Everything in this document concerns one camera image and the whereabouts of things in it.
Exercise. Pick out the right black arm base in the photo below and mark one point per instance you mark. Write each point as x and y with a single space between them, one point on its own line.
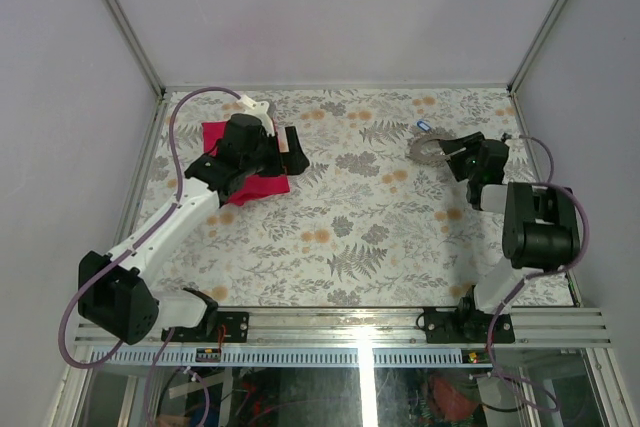
465 324

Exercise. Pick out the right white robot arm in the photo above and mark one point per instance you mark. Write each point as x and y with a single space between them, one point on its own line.
540 233

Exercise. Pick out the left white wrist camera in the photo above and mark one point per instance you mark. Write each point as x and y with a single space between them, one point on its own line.
261 110

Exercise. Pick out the grey slotted cable duct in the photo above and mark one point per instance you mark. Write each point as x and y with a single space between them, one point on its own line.
237 356

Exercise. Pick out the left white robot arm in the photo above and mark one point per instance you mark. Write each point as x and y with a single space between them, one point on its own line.
115 288

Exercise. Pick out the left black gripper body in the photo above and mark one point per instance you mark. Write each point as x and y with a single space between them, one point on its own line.
266 161

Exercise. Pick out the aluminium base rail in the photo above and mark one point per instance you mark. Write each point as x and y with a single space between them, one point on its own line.
532 327

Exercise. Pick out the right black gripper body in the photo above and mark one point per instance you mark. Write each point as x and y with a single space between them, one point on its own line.
467 169

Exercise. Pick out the large metal keyring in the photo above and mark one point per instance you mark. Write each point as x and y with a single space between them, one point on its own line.
426 150

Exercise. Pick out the magenta cloth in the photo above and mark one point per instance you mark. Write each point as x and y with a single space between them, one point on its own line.
255 187

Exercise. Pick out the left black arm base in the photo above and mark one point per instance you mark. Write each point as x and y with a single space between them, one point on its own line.
220 324

